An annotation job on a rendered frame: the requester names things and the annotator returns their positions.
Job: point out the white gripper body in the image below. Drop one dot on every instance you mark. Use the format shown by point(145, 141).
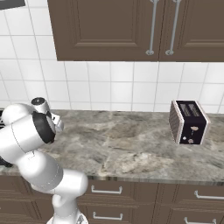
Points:
point(58, 122)

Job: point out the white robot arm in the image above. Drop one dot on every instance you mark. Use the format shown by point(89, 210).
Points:
point(35, 169)

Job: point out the brown base cabinet front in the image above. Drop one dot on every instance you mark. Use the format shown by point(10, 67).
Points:
point(17, 204)

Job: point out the wide brown cupboard door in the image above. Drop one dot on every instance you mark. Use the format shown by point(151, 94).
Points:
point(105, 26)

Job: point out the brown drawer front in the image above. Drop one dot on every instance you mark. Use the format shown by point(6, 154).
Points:
point(183, 195)
point(140, 192)
point(172, 215)
point(137, 214)

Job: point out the grey range hood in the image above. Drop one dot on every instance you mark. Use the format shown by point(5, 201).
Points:
point(10, 3)

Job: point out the black and white toaster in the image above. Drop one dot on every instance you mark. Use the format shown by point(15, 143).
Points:
point(191, 128)

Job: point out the narrow brown cupboard door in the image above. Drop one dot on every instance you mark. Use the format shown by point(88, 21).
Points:
point(201, 29)

